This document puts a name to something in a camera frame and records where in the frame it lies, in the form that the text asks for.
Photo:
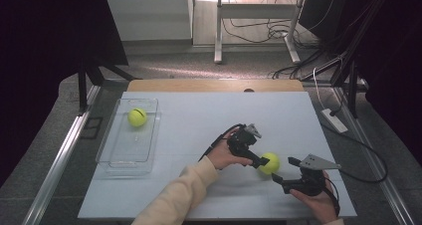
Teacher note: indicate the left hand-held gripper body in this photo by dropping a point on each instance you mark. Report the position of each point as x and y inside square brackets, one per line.
[241, 142]

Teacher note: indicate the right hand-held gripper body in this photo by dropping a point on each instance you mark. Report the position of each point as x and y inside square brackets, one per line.
[310, 180]

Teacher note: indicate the plain yellow tennis ball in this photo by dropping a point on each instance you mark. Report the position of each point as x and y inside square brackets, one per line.
[272, 163]

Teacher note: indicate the tennis ball with black slit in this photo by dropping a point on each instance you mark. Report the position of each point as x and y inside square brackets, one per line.
[137, 117]

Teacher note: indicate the clear plastic container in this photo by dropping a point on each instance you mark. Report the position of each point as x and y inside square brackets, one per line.
[129, 148]

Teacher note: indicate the person's left hand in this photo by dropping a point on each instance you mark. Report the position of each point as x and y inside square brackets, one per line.
[222, 155]

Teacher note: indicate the person's right hand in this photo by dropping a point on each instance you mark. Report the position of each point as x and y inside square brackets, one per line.
[318, 205]

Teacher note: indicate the white table cover board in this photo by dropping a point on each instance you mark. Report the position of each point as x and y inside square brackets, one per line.
[199, 112]

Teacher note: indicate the white power strip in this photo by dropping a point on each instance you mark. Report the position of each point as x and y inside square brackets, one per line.
[335, 121]

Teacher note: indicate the black metal stand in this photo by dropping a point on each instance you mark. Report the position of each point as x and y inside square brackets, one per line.
[352, 85]
[82, 85]

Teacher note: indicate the black curtain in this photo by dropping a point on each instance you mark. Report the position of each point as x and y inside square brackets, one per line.
[394, 69]
[43, 52]

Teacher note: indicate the metal floor rail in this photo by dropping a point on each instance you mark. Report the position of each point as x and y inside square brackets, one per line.
[375, 165]
[59, 162]

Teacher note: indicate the white desk frame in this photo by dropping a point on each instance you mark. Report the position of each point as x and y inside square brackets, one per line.
[218, 26]

